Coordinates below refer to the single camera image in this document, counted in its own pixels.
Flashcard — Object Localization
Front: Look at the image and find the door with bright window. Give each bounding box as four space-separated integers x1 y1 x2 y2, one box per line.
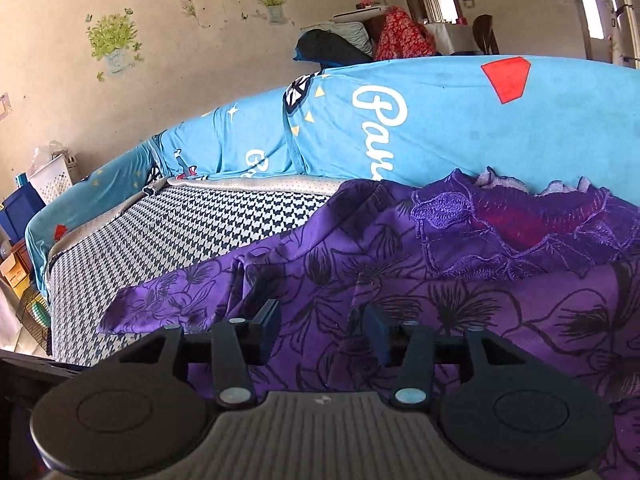
565 0 640 66

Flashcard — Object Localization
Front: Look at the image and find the table with white cloth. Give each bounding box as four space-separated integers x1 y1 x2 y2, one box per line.
430 20 476 56

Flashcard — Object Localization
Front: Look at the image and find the blue printed sofa cover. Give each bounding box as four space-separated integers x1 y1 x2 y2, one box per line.
25 55 640 286

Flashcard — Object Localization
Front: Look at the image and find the green plant wall sticker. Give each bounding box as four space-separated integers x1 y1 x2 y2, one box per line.
87 10 143 76

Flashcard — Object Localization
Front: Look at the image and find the purple floral garment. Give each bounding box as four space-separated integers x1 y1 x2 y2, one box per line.
97 167 640 480

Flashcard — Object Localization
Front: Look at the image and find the houndstooth sofa mat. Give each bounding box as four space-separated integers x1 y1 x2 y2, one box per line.
47 175 351 366

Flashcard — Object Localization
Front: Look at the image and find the wooden chair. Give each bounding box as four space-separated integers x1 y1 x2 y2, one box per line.
472 14 501 56

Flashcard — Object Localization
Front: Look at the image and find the white plastic basket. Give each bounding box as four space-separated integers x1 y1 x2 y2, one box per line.
27 152 76 206

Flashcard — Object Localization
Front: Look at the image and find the blue storage box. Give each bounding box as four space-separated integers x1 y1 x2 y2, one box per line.
0 185 46 231

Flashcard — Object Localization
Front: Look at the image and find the grey striped bedding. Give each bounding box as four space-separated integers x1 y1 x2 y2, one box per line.
320 21 373 56

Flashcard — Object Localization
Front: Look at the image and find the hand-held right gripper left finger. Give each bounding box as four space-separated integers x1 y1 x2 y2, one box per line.
117 299 281 407

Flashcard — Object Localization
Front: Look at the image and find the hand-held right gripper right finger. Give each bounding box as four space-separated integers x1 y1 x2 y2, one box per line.
362 305 526 408

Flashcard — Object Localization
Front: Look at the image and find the dark jacket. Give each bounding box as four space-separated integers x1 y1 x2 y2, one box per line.
294 29 373 67

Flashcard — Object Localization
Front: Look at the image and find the red floral cloth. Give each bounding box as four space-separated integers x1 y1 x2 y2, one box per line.
372 6 436 61

